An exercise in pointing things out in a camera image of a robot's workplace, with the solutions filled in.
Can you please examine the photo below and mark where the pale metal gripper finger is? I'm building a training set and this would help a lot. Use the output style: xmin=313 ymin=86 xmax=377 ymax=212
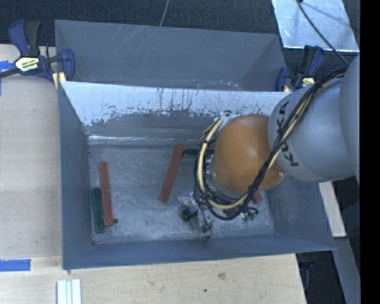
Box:
xmin=177 ymin=194 xmax=198 ymax=210
xmin=189 ymin=216 xmax=213 ymax=234

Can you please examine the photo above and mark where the grey metal bin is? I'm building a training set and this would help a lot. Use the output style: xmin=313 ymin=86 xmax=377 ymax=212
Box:
xmin=53 ymin=19 xmax=337 ymax=270

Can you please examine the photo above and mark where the pale wood board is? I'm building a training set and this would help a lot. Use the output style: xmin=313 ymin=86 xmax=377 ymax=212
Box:
xmin=0 ymin=73 xmax=64 ymax=260

